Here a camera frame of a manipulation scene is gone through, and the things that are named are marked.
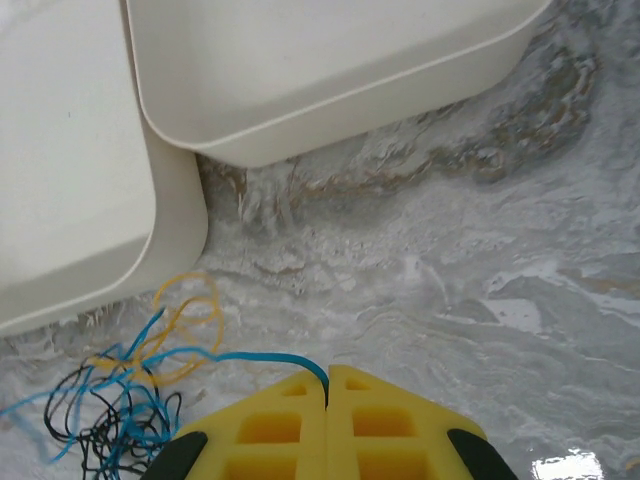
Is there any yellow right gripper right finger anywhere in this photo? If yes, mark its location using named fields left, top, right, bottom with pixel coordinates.
left=324, top=363, right=521, bottom=480

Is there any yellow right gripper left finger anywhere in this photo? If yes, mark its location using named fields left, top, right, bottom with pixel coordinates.
left=148, top=369, right=330, bottom=480

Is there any blue cable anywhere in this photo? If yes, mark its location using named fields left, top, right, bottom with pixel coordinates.
left=42, top=374, right=181, bottom=480
left=0, top=305, right=331, bottom=416

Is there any black cable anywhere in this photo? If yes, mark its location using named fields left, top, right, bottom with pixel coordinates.
left=74, top=369, right=184, bottom=480
left=43, top=344, right=166, bottom=480

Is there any yellow cable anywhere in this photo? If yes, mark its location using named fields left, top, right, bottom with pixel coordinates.
left=87, top=272, right=225, bottom=386

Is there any cream plastic tray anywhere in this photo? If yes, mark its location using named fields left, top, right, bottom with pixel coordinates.
left=0, top=0, right=210, bottom=337
left=122, top=0, right=555, bottom=169

